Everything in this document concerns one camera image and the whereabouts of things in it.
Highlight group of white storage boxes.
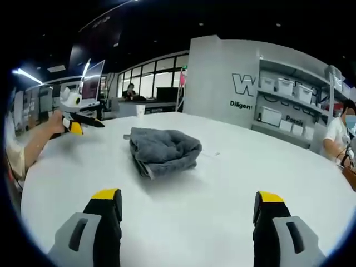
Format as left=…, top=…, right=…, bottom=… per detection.
left=259, top=76, right=315, bottom=140

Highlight grey towel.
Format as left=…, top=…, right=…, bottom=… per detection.
left=123, top=127, right=202, bottom=181

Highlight brown bag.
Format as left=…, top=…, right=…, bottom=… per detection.
left=341, top=163, right=356, bottom=192

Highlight black counter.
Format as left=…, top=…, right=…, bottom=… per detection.
left=117, top=98, right=179, bottom=115

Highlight person's left hand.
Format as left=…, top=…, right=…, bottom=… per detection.
left=47, top=111, right=66, bottom=135

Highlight ceiling light strip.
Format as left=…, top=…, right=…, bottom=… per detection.
left=12, top=67, right=43, bottom=85

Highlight glass partition windows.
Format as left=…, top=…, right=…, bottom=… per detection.
left=116, top=54, right=190, bottom=98

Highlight monitor screen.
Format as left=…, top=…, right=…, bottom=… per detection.
left=82, top=59, right=106, bottom=102

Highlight person's beige sleeve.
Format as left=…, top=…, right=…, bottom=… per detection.
left=4, top=136, right=28, bottom=181

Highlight grey shelving unit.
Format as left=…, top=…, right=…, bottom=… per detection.
left=251, top=55, right=356, bottom=147

